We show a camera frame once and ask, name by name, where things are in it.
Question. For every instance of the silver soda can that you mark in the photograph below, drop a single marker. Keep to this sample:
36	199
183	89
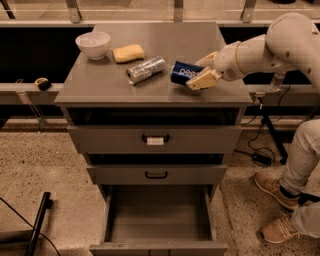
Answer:
145	70

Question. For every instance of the white bowl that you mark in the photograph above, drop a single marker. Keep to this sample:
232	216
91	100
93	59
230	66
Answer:
94	45

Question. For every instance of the blue pepsi can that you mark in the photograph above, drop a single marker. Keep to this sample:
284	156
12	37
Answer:
183	72

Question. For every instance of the clear plastic water bottle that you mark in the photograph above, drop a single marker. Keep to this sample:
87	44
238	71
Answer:
277	81

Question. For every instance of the person leg light trousers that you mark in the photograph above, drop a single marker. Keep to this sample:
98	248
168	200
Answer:
304	155

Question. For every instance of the yellow sponge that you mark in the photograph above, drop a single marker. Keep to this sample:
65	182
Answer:
128	53

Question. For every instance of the grey drawer cabinet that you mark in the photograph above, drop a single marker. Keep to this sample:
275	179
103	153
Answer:
97	93

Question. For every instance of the black yellow tape measure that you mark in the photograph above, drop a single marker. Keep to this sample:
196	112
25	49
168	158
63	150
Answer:
43	83

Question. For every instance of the black tripod leg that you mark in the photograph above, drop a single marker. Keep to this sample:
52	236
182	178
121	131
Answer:
266	120

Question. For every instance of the black power adapter with cable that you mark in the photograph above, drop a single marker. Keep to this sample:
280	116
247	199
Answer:
262	156

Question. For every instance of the bottom grey drawer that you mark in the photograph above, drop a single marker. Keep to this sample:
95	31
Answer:
158	220

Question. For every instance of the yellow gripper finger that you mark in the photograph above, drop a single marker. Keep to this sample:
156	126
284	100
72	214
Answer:
207	61
205	79

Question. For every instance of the black stand bar left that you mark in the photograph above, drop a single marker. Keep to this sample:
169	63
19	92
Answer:
45	204

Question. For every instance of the tan shoe near drawer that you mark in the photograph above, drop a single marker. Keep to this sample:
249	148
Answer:
279	230

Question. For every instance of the top grey drawer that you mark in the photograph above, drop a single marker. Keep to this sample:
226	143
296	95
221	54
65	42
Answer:
154	139

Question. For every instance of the grey drawer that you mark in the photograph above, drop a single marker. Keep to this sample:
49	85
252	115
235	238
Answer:
156	174
154	139
158	220

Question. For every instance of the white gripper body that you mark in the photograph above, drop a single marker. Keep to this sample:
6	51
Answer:
226	62

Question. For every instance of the middle grey drawer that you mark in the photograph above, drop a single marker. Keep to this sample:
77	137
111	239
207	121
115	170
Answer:
156	174

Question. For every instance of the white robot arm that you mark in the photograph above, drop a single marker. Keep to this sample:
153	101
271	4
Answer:
292	42

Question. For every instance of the tan shoe far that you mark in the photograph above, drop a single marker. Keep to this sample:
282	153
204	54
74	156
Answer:
273	188

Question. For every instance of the metal bracket under ledge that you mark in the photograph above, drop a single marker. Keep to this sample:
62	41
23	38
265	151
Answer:
25	99

